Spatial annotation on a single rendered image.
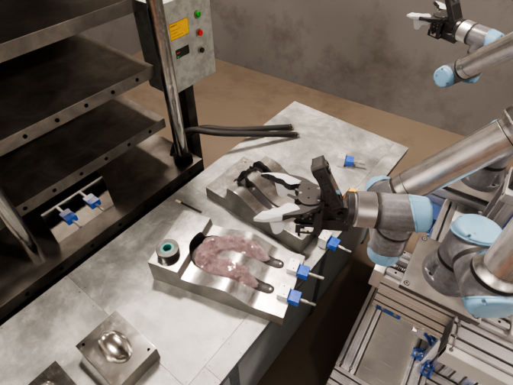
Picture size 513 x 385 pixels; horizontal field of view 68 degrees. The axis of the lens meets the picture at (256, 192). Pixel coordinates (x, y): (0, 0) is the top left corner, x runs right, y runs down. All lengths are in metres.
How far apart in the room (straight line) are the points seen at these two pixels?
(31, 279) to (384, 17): 3.03
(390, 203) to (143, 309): 0.95
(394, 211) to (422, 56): 2.82
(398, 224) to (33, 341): 1.19
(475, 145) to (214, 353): 0.95
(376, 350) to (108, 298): 1.25
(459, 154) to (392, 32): 2.70
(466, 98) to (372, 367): 2.39
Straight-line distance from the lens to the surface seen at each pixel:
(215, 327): 1.35
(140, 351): 1.28
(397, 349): 2.06
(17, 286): 1.68
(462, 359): 1.28
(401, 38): 3.53
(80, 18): 1.47
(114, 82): 1.57
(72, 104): 1.50
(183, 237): 1.42
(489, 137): 0.89
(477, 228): 1.12
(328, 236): 1.50
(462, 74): 1.53
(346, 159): 1.86
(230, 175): 1.70
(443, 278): 1.21
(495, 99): 3.60
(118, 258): 1.57
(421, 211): 0.80
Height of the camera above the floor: 2.02
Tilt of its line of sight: 46 degrees down
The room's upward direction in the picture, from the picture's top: straight up
